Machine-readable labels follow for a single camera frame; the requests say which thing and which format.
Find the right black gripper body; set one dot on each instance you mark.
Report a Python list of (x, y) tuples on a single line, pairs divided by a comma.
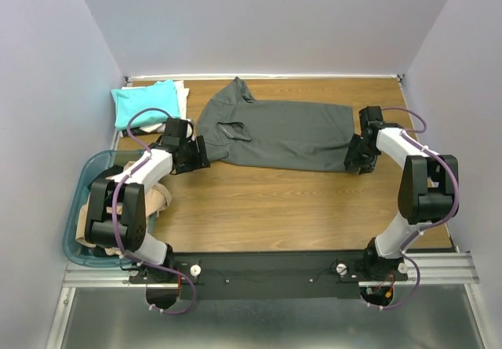
[(368, 151)]

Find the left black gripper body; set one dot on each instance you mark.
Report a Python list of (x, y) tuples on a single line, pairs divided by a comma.
[(190, 149)]

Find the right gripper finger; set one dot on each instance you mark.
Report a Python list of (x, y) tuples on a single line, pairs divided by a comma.
[(353, 149), (358, 165)]

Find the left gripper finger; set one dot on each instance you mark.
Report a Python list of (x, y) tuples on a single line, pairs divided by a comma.
[(201, 145), (198, 162)]

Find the dark grey t-shirt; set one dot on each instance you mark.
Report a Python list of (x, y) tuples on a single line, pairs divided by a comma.
[(241, 130)]

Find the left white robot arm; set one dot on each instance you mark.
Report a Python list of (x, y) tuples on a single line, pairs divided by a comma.
[(153, 165)]

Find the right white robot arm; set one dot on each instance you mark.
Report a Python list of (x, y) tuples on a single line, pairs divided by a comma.
[(428, 195)]

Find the beige crumpled t-shirt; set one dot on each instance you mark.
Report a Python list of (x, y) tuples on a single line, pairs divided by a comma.
[(157, 202)]

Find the white folded t-shirt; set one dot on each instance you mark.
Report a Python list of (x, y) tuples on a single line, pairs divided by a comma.
[(178, 102)]

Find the teal folded t-shirt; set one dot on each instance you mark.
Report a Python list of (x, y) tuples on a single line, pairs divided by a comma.
[(149, 118)]

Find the teal plastic bin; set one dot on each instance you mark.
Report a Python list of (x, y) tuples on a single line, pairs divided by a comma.
[(76, 252)]

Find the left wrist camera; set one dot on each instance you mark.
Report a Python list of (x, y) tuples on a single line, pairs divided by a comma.
[(190, 129)]

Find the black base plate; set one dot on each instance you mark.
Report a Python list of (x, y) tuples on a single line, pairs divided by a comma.
[(264, 275)]

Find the aluminium frame rail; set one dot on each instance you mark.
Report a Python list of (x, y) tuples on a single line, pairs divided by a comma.
[(425, 268)]

